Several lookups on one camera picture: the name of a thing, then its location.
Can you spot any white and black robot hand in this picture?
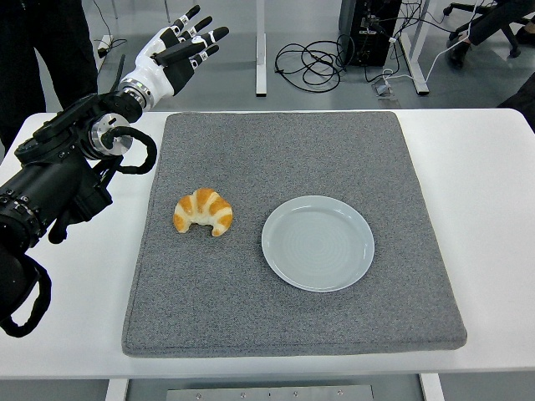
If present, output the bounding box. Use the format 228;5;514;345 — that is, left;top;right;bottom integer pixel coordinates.
131;4;231;105

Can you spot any golden croissant bread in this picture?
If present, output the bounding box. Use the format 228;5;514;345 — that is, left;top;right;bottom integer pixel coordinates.
173;187;234;238

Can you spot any pale grey round plate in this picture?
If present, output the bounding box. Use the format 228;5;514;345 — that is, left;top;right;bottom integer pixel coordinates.
261;195;376;293

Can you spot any grey metal plate with screws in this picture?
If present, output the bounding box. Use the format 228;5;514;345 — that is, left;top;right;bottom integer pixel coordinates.
166;384;375;401

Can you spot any white desk leg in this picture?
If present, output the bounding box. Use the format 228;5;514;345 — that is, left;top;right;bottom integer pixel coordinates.
254;0;268;99
400;0;431;95

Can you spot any standing person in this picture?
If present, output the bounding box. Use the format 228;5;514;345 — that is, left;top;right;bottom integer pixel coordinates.
0;0;100;151

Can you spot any grey fabric mat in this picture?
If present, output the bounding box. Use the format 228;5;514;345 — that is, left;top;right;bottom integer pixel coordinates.
120;110;468;358

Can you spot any black computer tower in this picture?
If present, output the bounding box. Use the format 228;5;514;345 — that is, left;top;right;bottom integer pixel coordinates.
339;0;403;68

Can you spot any grey floor socket box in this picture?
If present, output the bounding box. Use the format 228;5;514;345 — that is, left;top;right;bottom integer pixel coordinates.
370;79;399;100

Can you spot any black office chair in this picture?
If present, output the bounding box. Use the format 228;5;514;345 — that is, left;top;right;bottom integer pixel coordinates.
442;0;535;59

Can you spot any white table leg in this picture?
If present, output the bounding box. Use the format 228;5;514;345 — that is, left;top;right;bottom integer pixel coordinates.
104;378;130;401
419;373;446;401

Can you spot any seated person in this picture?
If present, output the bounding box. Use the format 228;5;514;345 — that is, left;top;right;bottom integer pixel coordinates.
447;0;535;70

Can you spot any dark bulky object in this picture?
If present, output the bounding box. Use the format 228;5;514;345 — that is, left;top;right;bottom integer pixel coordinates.
497;77;535;122

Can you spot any thin black cable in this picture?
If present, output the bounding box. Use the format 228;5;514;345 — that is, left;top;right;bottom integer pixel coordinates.
99;10;127;49

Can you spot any coiled black cable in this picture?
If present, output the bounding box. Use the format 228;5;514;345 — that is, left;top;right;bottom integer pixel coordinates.
274;39;349;93

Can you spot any white cable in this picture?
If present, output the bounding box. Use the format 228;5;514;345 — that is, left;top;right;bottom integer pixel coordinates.
382;0;482;84

